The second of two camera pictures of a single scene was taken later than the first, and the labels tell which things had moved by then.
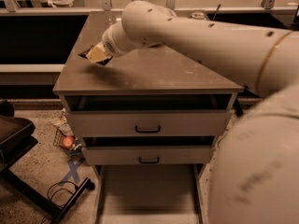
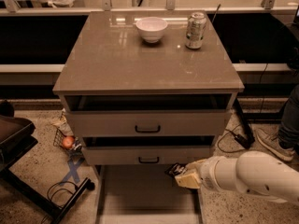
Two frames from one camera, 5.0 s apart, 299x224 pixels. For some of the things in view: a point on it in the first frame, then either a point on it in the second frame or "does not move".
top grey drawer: [149, 115] does not move
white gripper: [107, 45] to [210, 174]
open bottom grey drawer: [149, 193] does not move
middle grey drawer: [149, 155] does not move
